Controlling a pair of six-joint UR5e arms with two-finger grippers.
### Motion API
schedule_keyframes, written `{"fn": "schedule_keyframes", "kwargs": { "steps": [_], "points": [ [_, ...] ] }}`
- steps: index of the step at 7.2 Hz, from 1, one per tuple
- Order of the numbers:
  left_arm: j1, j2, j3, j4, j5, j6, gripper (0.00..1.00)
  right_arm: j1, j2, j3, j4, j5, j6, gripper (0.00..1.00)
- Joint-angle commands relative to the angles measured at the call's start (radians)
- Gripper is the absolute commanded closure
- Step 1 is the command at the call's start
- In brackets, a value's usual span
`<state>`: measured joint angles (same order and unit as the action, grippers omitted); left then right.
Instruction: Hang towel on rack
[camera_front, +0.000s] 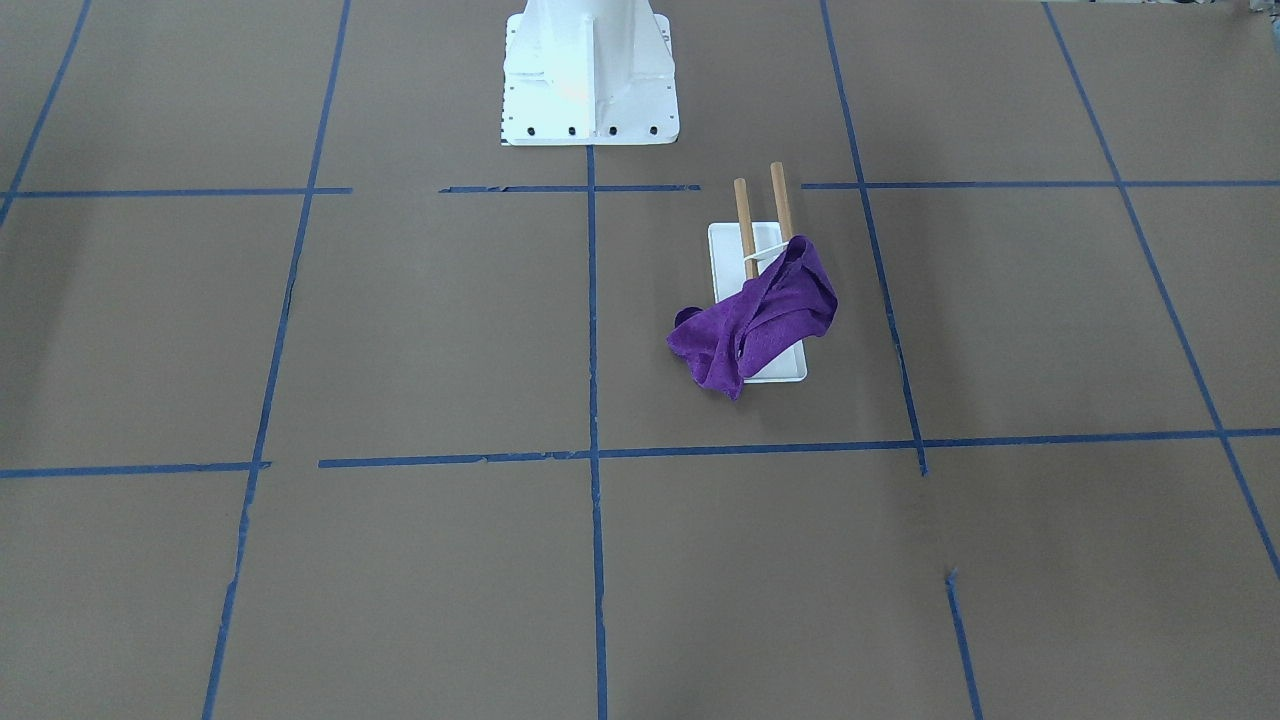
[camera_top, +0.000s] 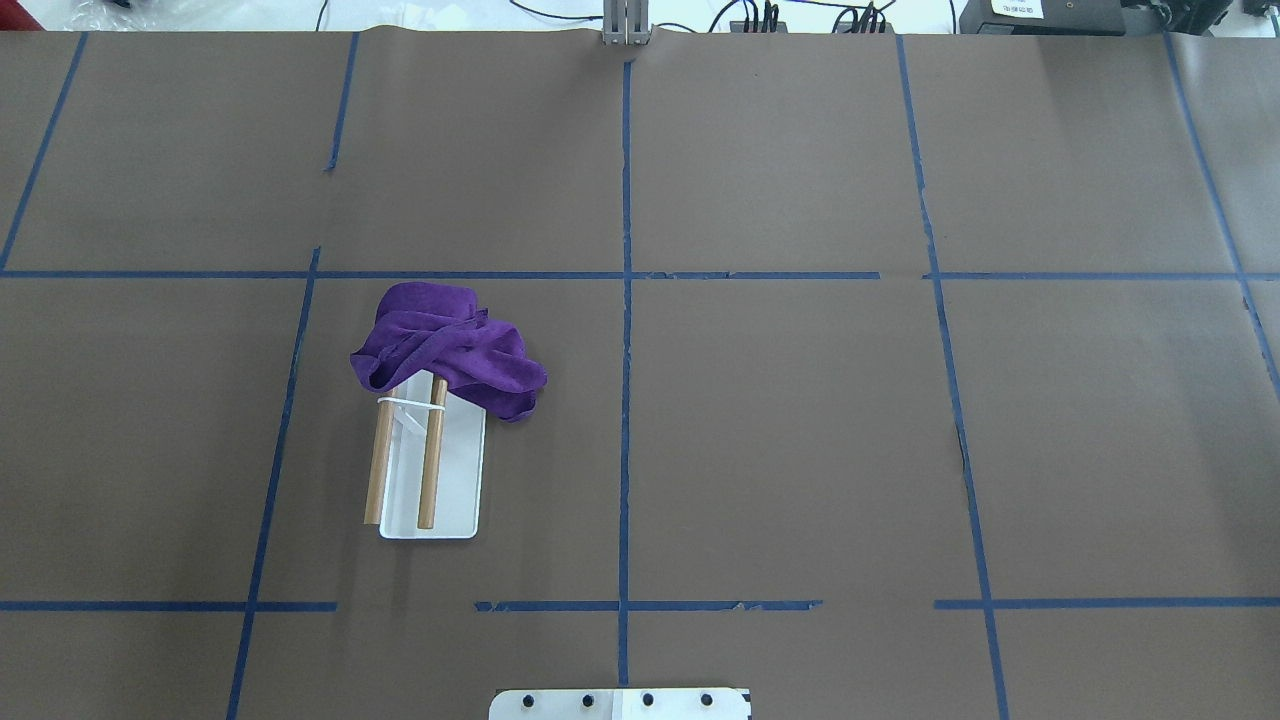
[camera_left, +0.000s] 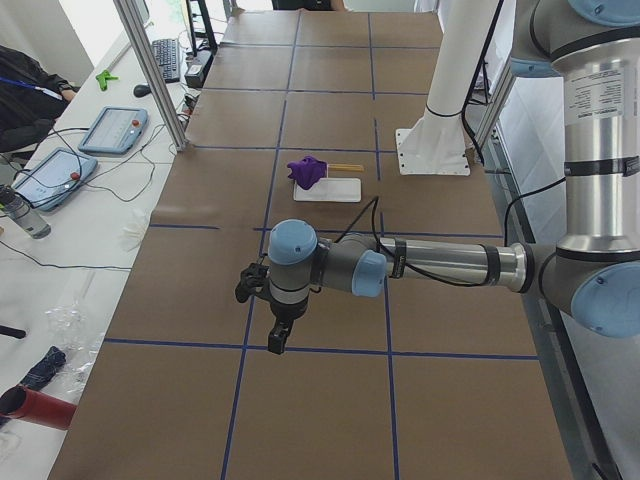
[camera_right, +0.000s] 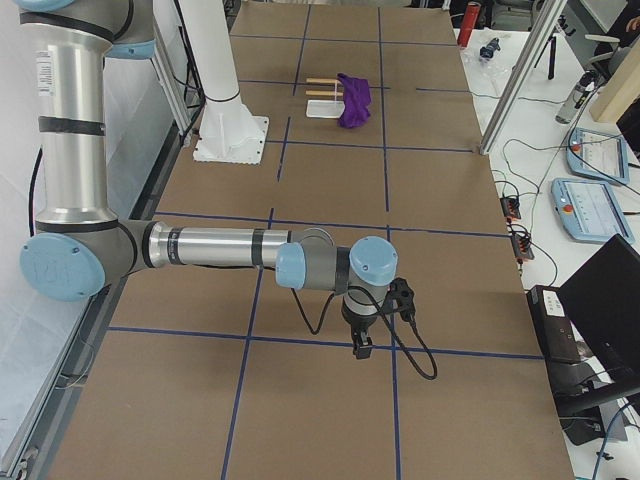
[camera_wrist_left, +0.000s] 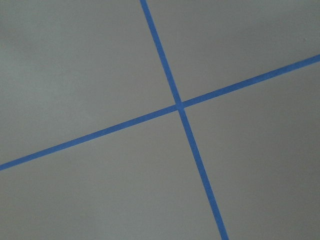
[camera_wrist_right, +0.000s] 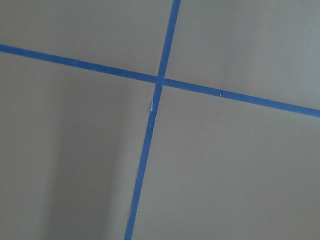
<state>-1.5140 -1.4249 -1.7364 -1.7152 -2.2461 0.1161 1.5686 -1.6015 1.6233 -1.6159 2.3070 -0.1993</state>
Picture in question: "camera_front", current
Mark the purple towel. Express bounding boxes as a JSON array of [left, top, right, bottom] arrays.
[[666, 234, 838, 401]]

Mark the wooden rack bar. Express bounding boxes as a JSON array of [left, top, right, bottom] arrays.
[[733, 177, 759, 281], [771, 161, 796, 242]]

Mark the white rack base plate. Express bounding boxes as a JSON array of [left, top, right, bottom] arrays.
[[707, 222, 808, 384]]

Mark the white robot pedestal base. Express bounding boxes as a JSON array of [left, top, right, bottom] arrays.
[[500, 1, 681, 147]]

